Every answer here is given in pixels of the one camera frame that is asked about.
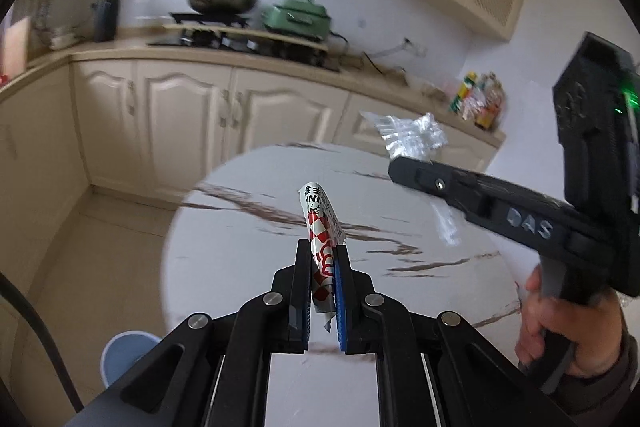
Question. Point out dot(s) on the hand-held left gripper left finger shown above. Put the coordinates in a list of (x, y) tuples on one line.
[(305, 307)]

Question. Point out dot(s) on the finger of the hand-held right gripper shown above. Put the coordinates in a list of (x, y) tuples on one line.
[(430, 182)]

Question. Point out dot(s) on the wooden cutting board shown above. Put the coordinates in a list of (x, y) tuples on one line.
[(16, 47)]

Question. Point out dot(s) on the person's right forearm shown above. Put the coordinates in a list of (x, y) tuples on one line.
[(605, 389)]

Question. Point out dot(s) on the person's right hand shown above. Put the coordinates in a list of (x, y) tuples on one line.
[(600, 332)]

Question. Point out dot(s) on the black electric kettle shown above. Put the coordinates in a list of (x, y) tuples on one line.
[(106, 19)]

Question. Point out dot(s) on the black gas hob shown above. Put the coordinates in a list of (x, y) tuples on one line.
[(280, 52)]

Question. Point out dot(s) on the clear plastic bag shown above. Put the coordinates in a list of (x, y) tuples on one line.
[(412, 137)]

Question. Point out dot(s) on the blue trash bin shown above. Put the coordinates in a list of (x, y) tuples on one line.
[(125, 352)]

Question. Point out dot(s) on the green electric cooker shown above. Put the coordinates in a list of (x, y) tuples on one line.
[(297, 19)]

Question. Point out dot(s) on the long wooden board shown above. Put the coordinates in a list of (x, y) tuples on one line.
[(260, 36)]

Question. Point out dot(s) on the black portable burner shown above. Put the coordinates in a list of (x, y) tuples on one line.
[(210, 19)]

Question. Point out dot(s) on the stacked white bowls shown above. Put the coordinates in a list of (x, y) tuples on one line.
[(62, 38)]

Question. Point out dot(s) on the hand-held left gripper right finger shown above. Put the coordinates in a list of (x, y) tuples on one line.
[(340, 307)]

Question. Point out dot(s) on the white wall socket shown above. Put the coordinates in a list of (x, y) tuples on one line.
[(415, 48)]

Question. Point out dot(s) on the cluster of condiment bottles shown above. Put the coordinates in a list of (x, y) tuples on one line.
[(477, 102)]

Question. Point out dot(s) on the red white checkered wrapper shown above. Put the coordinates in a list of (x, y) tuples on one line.
[(322, 227)]

